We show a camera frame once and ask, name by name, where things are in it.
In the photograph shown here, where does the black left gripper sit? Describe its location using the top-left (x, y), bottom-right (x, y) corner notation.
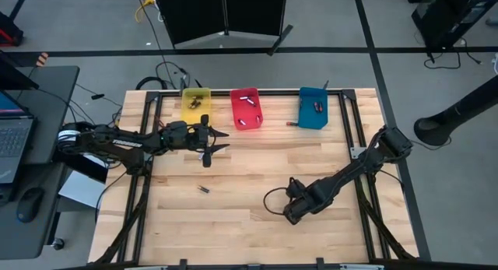
top-left (189, 114), bottom-right (230, 169)

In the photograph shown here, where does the yellow plastic bin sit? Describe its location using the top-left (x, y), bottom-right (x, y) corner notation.
top-left (181, 86), bottom-right (212, 126)

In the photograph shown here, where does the red plastic bin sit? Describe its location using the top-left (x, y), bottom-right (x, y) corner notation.
top-left (230, 86), bottom-right (265, 131)

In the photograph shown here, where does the blue plastic bin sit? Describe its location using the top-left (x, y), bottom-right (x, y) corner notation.
top-left (298, 86), bottom-right (329, 130)

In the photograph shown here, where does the black folding screen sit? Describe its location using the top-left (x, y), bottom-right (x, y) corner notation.
top-left (153, 0), bottom-right (295, 56)

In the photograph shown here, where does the black panel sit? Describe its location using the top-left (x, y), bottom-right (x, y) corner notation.
top-left (54, 149), bottom-right (110, 182)

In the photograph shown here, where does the white box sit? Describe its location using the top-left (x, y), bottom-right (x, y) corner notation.
top-left (58, 155), bottom-right (110, 209)

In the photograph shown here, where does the black stand pole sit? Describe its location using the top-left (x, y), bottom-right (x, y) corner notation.
top-left (413, 74), bottom-right (498, 147)

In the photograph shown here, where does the black desk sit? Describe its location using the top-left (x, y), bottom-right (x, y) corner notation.
top-left (0, 65), bottom-right (82, 260)

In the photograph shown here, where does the black computer mouse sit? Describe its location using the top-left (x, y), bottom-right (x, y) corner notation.
top-left (16, 187), bottom-right (45, 223)

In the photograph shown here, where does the grey laptop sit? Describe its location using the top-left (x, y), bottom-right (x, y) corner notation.
top-left (0, 89), bottom-right (39, 185)

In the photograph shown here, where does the black monitor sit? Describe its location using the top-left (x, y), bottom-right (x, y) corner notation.
top-left (0, 51), bottom-right (40, 91)

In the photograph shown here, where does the black red case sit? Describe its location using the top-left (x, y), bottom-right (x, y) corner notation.
top-left (0, 11), bottom-right (24, 47)

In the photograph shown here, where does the black equipment rack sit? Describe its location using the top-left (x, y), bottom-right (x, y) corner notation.
top-left (404, 0), bottom-right (498, 55)

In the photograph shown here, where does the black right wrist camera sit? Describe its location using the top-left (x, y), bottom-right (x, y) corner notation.
top-left (286, 177), bottom-right (308, 199)

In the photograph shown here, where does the black aluminium table frame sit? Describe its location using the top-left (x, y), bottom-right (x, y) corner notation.
top-left (91, 88), bottom-right (419, 270)

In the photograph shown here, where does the black cable loop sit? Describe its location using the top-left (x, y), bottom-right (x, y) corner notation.
top-left (155, 61), bottom-right (192, 90)

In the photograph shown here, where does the black cable coil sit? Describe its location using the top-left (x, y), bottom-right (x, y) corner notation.
top-left (135, 75), bottom-right (169, 91)

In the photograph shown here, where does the long black floor cable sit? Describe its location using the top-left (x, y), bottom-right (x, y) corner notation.
top-left (134, 0), bottom-right (177, 90)

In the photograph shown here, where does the black cable bundle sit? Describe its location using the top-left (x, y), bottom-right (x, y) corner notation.
top-left (37, 82), bottom-right (125, 146)

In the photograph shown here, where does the yellow cable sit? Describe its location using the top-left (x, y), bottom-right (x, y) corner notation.
top-left (134, 0), bottom-right (157, 23)

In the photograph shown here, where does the black cable with plug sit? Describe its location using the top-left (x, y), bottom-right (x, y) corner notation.
top-left (423, 38), bottom-right (483, 71)

